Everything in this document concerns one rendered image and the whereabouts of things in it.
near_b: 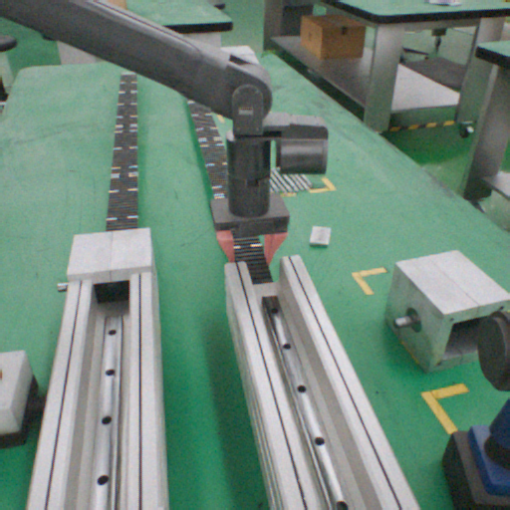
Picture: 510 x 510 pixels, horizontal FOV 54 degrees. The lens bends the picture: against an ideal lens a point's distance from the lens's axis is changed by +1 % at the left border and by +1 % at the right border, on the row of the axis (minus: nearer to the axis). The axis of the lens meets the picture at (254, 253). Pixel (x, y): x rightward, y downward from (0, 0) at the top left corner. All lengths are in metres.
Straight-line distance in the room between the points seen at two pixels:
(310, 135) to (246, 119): 0.08
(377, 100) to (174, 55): 2.63
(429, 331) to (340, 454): 0.19
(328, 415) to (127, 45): 0.44
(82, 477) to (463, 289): 0.44
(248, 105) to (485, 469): 0.43
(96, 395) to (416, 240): 0.56
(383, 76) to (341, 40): 1.37
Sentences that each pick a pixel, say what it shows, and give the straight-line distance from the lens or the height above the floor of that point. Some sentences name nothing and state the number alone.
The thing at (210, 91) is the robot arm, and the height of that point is 1.07.
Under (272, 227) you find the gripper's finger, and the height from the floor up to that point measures 0.88.
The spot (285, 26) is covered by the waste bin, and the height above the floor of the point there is 0.26.
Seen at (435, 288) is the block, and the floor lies 0.87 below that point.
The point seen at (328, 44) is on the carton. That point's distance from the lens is 4.42.
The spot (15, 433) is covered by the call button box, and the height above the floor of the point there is 0.80.
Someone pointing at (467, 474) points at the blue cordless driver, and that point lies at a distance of 0.51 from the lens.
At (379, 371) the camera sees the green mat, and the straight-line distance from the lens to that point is 0.62.
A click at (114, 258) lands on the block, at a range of 0.64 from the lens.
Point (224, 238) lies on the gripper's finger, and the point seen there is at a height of 0.87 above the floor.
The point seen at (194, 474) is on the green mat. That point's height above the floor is 0.78.
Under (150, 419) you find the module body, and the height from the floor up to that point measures 0.86.
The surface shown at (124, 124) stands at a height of 0.81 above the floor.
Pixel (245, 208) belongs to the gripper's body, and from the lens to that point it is 0.65.
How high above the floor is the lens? 1.23
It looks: 35 degrees down
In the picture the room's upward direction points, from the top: straight up
